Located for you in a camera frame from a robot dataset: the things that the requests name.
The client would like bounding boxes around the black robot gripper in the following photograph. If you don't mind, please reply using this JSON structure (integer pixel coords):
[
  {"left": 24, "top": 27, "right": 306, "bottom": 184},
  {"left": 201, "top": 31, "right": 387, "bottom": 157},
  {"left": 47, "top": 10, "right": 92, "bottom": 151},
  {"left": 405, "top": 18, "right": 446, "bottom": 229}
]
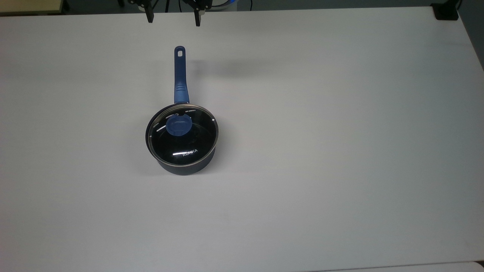
[{"left": 127, "top": 0, "right": 212, "bottom": 27}]

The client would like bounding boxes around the glass lid with blue knob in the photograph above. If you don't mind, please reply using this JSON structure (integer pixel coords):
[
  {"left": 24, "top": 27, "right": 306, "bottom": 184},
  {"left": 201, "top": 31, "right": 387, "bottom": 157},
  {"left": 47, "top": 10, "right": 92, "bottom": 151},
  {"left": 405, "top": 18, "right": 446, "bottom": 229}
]
[{"left": 147, "top": 105, "right": 219, "bottom": 167}]

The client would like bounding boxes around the wooden side table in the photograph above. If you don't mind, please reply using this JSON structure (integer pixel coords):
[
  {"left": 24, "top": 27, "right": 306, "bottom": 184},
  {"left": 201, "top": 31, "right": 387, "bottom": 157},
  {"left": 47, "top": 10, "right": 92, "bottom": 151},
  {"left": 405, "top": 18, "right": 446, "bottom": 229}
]
[{"left": 0, "top": 0, "right": 64, "bottom": 15}]

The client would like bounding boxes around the black stand with table clamp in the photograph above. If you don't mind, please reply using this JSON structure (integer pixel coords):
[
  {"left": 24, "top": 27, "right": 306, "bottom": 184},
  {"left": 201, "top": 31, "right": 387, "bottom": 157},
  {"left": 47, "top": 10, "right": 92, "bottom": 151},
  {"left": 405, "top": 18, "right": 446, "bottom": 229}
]
[{"left": 431, "top": 0, "right": 462, "bottom": 20}]

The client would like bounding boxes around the dark saucepan with blue handle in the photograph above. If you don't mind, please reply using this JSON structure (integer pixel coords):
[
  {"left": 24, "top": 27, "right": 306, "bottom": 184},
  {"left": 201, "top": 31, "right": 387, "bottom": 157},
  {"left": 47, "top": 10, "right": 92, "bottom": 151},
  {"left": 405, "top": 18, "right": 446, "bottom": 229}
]
[{"left": 145, "top": 46, "right": 220, "bottom": 176}]

